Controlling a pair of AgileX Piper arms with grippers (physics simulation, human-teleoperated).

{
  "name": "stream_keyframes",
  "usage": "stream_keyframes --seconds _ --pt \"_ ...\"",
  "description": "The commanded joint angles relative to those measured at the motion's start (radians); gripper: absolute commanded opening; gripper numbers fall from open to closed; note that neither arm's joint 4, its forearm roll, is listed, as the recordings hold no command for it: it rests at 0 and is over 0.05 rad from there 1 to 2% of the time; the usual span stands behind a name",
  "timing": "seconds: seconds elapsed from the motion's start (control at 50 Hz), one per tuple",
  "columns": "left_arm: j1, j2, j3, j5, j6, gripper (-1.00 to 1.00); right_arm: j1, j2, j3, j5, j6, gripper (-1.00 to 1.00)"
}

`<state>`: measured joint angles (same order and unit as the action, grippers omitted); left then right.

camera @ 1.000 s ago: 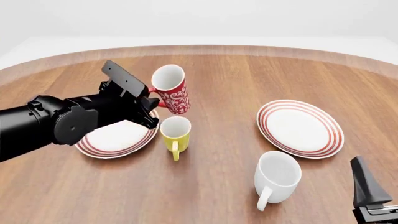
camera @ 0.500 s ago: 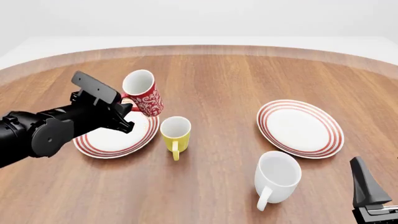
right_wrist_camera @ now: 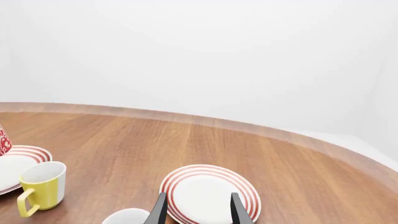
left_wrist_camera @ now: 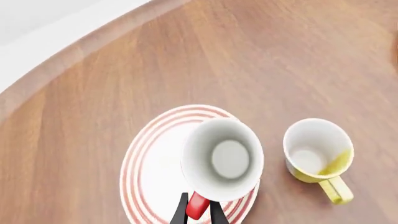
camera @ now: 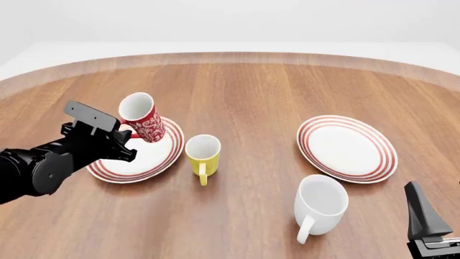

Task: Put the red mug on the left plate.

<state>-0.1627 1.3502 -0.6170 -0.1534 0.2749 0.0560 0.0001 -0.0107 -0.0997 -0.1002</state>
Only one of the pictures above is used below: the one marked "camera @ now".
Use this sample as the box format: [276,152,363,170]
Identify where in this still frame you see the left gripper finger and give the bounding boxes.
[113,129,134,146]
[106,147,139,163]

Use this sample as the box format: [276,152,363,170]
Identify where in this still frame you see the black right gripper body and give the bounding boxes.
[407,233,460,259]

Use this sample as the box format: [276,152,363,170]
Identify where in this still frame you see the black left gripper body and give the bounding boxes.
[60,121,119,161]

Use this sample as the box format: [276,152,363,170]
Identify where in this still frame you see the red patterned mug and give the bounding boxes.
[118,91,167,144]

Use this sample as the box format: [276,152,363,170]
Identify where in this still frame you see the white plate with red rings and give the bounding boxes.
[296,114,399,184]
[86,116,185,184]

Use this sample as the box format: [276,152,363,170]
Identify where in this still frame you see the small flat plate on stalk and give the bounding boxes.
[63,99,121,136]

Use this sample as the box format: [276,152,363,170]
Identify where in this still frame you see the yellow mug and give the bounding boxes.
[184,134,222,187]

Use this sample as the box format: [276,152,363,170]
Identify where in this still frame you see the white mug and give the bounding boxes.
[293,173,349,245]

